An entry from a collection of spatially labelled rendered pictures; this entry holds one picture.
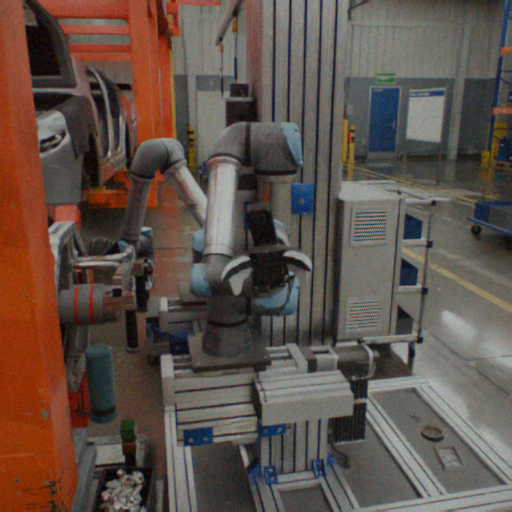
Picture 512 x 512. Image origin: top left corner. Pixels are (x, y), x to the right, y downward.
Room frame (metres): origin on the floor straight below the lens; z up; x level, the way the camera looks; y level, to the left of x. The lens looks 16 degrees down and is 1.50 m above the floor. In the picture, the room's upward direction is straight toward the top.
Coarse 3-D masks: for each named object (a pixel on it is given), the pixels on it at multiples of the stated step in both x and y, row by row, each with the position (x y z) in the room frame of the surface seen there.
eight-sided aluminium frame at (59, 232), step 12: (60, 228) 1.69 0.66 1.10; (72, 228) 1.69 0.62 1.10; (60, 240) 1.51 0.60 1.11; (60, 252) 1.50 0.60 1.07; (84, 252) 1.84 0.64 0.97; (72, 276) 1.84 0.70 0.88; (84, 276) 1.85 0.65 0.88; (72, 336) 1.75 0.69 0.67; (84, 336) 1.76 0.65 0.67; (72, 348) 1.72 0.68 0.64; (84, 348) 1.73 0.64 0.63; (72, 360) 1.66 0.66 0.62; (84, 360) 1.67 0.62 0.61; (72, 384) 1.47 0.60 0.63
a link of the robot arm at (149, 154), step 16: (144, 144) 1.96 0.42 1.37; (160, 144) 1.97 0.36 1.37; (144, 160) 1.92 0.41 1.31; (160, 160) 1.95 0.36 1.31; (144, 176) 1.91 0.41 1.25; (144, 192) 1.94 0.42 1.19; (128, 208) 1.94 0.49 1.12; (144, 208) 1.96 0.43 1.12; (128, 224) 1.94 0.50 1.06; (128, 240) 1.95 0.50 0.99
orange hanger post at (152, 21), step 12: (156, 12) 7.15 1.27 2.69; (156, 24) 7.07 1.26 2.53; (156, 36) 7.09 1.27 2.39; (156, 48) 7.07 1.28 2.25; (156, 60) 7.07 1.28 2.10; (156, 72) 7.07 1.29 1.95; (156, 84) 7.06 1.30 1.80; (156, 96) 7.06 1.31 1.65; (156, 108) 7.06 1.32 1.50; (156, 120) 7.06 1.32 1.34; (156, 132) 7.06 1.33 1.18; (120, 180) 6.99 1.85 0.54
